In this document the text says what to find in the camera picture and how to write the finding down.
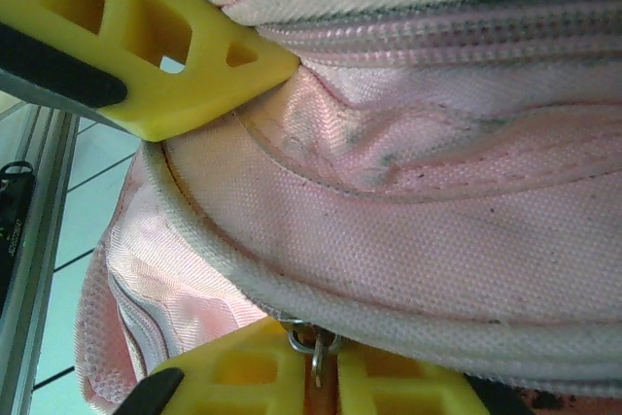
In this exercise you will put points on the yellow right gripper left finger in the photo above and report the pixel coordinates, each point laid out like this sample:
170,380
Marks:
204,386

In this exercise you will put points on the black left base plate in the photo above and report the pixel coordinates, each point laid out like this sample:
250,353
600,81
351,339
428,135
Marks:
14,240

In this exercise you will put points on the pink school backpack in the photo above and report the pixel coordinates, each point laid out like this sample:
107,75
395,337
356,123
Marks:
389,216

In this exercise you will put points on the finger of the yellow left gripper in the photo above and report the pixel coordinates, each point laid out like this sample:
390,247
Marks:
146,70

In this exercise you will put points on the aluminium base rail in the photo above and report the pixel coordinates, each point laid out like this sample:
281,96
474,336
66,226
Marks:
53,167

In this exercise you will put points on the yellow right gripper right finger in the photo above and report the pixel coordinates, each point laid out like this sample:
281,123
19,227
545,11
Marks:
359,386

